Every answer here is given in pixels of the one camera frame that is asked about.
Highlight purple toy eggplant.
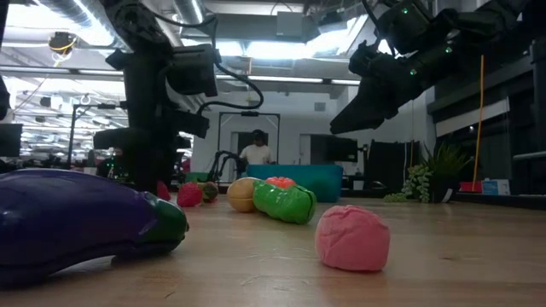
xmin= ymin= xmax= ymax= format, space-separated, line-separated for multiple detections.
xmin=0 ymin=168 xmax=190 ymax=287

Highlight dark monitor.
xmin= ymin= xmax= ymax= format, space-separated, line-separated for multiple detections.
xmin=0 ymin=123 xmax=24 ymax=158

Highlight potted artificial green plant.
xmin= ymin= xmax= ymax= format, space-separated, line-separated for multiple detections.
xmin=383 ymin=142 xmax=474 ymax=205

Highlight silver ceiling air duct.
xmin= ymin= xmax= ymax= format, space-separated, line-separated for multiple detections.
xmin=172 ymin=0 xmax=206 ymax=26

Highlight green toy cucumber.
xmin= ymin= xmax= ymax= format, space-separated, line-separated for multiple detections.
xmin=252 ymin=179 xmax=318 ymax=226

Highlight tan toy potato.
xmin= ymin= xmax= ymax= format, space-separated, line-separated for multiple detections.
xmin=225 ymin=177 xmax=260 ymax=214

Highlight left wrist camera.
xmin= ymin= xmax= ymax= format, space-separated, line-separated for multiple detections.
xmin=165 ymin=43 xmax=219 ymax=98

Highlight ceiling cable reel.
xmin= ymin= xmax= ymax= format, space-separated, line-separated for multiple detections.
xmin=47 ymin=30 xmax=78 ymax=68

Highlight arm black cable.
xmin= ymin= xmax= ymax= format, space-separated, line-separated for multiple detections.
xmin=361 ymin=0 xmax=396 ymax=56
xmin=142 ymin=6 xmax=265 ymax=115

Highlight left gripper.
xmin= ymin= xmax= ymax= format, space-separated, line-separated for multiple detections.
xmin=93 ymin=46 xmax=210 ymax=194

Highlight blue plastic tupperware container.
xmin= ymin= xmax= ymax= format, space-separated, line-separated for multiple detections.
xmin=246 ymin=164 xmax=344 ymax=203

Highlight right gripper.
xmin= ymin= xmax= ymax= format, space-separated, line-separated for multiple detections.
xmin=329 ymin=42 xmax=432 ymax=136

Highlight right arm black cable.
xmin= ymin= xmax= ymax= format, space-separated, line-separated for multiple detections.
xmin=361 ymin=0 xmax=396 ymax=56

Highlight linear ceiling light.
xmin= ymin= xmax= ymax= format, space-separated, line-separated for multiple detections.
xmin=215 ymin=74 xmax=362 ymax=86

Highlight yellow hanging cable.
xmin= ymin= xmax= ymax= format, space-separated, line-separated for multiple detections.
xmin=471 ymin=54 xmax=485 ymax=192

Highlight red toy chili pepper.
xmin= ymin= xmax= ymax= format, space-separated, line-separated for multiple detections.
xmin=199 ymin=181 xmax=220 ymax=204

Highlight blue and white box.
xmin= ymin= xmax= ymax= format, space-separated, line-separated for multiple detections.
xmin=481 ymin=178 xmax=511 ymax=196

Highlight pink toy peach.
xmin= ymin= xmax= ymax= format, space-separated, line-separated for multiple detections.
xmin=315 ymin=205 xmax=392 ymax=273

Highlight red toy strawberry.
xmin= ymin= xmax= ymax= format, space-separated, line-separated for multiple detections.
xmin=177 ymin=182 xmax=204 ymax=208
xmin=155 ymin=180 xmax=172 ymax=202

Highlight black panel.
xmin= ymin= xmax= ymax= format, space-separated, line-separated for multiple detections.
xmin=367 ymin=139 xmax=421 ymax=193

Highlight black flat screen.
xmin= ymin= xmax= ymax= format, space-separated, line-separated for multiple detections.
xmin=326 ymin=136 xmax=359 ymax=163

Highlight black gantry frame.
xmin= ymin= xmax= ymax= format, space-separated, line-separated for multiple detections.
xmin=66 ymin=103 xmax=129 ymax=170
xmin=217 ymin=110 xmax=282 ymax=167

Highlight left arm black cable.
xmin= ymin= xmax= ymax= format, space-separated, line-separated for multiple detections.
xmin=142 ymin=6 xmax=265 ymax=115

